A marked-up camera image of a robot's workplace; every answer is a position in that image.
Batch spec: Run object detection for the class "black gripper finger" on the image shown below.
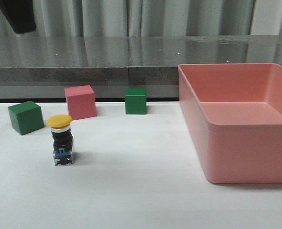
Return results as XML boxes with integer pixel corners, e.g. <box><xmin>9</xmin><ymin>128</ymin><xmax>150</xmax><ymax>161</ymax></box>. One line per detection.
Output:
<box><xmin>0</xmin><ymin>0</ymin><xmax>36</xmax><ymax>34</ymax></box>

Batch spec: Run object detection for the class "yellow push button switch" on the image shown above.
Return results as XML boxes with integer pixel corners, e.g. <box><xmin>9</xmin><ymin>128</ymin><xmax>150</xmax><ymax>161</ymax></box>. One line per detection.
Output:
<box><xmin>47</xmin><ymin>114</ymin><xmax>74</xmax><ymax>166</ymax></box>

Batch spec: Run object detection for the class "grey curtain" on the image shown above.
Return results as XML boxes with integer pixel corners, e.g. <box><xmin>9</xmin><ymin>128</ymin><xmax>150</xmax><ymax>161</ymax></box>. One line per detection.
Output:
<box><xmin>0</xmin><ymin>0</ymin><xmax>282</xmax><ymax>38</ymax></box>

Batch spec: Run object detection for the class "grey stone counter ledge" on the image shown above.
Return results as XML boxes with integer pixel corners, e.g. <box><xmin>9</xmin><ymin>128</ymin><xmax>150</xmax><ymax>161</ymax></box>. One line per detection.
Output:
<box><xmin>0</xmin><ymin>35</ymin><xmax>282</xmax><ymax>102</ymax></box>

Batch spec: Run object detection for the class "left green wooden cube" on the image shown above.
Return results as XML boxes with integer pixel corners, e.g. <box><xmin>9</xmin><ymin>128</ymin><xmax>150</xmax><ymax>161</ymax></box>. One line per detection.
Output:
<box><xmin>8</xmin><ymin>101</ymin><xmax>44</xmax><ymax>135</ymax></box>

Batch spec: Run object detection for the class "green wooden cube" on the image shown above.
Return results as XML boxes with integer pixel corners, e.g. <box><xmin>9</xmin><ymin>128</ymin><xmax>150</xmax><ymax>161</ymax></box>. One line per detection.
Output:
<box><xmin>125</xmin><ymin>88</ymin><xmax>147</xmax><ymax>115</ymax></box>
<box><xmin>8</xmin><ymin>101</ymin><xmax>44</xmax><ymax>135</ymax></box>

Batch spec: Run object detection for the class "pink wooden cube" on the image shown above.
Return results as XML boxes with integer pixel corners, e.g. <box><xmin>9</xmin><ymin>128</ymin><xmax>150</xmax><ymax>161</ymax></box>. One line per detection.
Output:
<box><xmin>64</xmin><ymin>85</ymin><xmax>97</xmax><ymax>120</ymax></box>

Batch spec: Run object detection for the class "right green wooden cube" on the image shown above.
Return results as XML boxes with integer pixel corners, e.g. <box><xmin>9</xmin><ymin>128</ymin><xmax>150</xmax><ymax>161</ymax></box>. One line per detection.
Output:
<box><xmin>125</xmin><ymin>88</ymin><xmax>147</xmax><ymax>115</ymax></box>

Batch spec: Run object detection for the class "pink plastic bin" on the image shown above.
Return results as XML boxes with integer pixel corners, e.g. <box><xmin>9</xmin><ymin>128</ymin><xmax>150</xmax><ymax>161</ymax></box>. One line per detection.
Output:
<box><xmin>178</xmin><ymin>63</ymin><xmax>282</xmax><ymax>183</ymax></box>

